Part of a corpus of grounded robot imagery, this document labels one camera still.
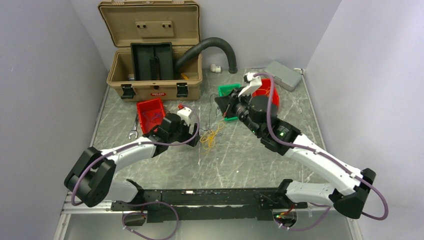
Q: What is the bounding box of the red plastic bin right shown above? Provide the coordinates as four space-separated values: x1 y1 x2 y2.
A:
252 78 280 110

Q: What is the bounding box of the black toolbox tray insert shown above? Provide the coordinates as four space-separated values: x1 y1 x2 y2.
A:
130 42 174 81

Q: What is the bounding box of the red plastic bin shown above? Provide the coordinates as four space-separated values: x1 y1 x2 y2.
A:
252 78 280 110
136 98 166 134

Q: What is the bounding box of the silver wrench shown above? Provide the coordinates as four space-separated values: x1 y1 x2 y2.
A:
127 113 139 140

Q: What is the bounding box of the green plastic bin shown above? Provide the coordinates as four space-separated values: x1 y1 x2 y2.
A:
218 83 241 122

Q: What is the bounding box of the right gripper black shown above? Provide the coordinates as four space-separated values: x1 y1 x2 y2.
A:
215 86 263 136

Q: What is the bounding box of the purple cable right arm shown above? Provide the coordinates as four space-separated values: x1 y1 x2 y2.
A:
253 72 389 222

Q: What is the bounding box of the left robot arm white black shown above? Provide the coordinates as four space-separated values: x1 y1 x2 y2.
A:
64 107 200 210

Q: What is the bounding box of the grey plastic case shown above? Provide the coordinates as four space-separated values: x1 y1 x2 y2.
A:
264 61 302 92

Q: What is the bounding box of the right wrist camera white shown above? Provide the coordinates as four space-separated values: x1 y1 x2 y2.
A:
238 72 262 98

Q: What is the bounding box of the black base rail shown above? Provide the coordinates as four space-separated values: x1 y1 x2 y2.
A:
111 187 308 223

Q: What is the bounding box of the white pipe fitting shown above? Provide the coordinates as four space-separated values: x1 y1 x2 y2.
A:
210 64 222 73

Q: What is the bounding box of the colourful wire bundle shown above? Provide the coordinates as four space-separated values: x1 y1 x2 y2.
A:
199 120 226 152

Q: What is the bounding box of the tan plastic toolbox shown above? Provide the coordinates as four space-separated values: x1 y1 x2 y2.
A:
97 0 203 102

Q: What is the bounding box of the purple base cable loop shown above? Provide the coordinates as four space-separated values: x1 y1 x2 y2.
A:
121 202 180 240

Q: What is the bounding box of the red plastic bin left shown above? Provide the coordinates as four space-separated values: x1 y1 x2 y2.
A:
136 98 166 134

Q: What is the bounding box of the black corrugated hose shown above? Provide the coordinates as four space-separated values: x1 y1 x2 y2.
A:
174 37 239 75

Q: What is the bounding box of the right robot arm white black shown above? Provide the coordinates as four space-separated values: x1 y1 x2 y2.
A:
214 89 377 219

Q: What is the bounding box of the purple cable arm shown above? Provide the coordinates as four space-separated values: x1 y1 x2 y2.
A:
253 72 389 222
70 105 201 207

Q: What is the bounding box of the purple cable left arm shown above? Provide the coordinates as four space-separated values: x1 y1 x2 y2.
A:
70 105 201 207

